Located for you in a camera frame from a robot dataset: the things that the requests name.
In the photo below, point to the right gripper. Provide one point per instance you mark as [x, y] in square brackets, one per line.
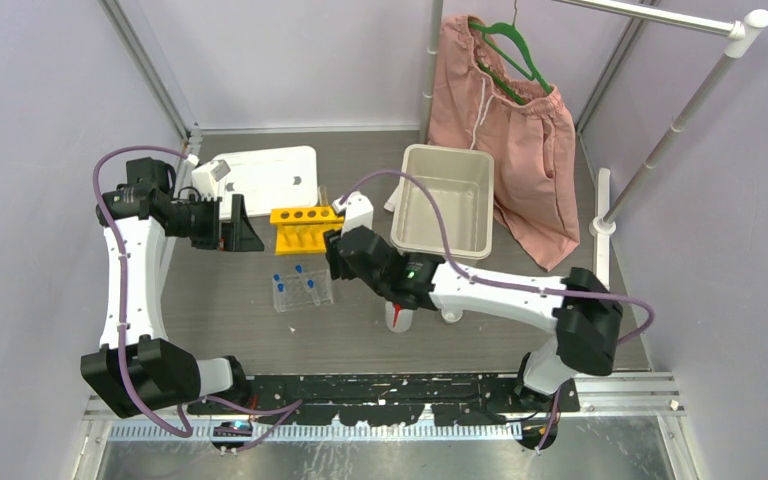
[339, 267]

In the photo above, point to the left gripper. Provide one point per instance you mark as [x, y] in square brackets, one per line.
[244, 237]

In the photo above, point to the red capped wash bottle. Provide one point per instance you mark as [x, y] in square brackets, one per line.
[398, 319]

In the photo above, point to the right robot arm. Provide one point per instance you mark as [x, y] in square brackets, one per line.
[577, 311]

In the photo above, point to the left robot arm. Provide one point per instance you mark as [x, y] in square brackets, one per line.
[136, 369]

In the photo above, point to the yellow test tube rack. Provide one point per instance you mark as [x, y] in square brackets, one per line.
[300, 230]

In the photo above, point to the clear acrylic tube rack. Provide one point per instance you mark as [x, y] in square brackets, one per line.
[298, 296]

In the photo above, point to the white rectangular tray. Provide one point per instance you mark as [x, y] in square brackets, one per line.
[271, 179]

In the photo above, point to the small white cup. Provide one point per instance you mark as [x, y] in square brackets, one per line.
[451, 316]

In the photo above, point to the beige plastic bin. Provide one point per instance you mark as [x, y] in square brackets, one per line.
[461, 183]

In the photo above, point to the pink shorts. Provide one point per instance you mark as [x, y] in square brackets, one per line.
[526, 129]

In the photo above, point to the green clothes hanger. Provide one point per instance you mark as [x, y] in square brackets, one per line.
[510, 32]

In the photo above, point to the white clothes rack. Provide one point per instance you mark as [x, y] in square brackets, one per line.
[625, 83]

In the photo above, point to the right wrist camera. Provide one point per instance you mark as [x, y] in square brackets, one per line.
[356, 211]

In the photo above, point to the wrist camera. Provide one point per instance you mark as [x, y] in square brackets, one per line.
[356, 211]
[208, 178]

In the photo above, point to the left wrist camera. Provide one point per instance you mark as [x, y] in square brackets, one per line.
[208, 178]

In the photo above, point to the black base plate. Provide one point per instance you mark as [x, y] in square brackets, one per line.
[454, 399]

